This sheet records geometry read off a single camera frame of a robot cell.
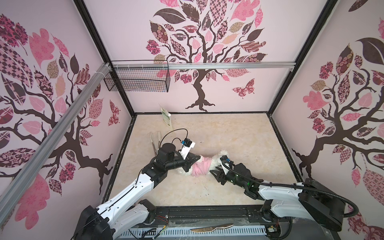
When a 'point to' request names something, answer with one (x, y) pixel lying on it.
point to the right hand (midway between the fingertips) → (213, 166)
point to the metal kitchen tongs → (159, 138)
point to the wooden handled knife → (210, 229)
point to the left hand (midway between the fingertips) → (199, 159)
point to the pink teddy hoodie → (201, 168)
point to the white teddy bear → (215, 161)
